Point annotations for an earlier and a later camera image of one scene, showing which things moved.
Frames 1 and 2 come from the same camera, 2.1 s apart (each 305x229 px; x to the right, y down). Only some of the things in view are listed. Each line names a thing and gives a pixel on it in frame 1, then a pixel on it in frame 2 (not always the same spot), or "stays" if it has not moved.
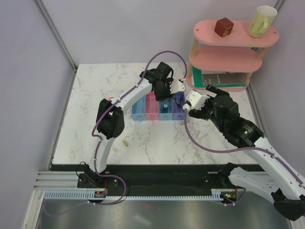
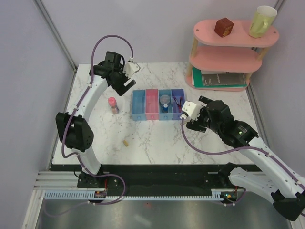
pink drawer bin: [151, 107] stays
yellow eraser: [126, 143] stays
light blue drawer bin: [138, 109] stays
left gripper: [168, 95] to [121, 89]
